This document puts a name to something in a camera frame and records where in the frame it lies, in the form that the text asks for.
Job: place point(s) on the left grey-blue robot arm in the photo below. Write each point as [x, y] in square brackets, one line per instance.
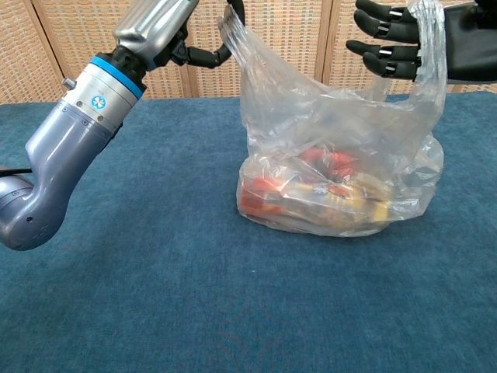
[58, 155]

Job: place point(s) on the yellow snack packet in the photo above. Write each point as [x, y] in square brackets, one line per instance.
[349, 202]

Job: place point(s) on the woven bamboo folding screen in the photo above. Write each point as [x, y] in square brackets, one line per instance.
[291, 46]

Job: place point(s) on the transparent plastic bag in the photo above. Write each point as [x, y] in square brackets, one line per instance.
[310, 116]

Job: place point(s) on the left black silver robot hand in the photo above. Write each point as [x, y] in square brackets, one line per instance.
[155, 31]

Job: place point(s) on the red snack packet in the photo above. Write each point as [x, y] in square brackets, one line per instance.
[330, 163]

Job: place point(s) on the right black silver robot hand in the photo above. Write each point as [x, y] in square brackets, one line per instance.
[470, 42]

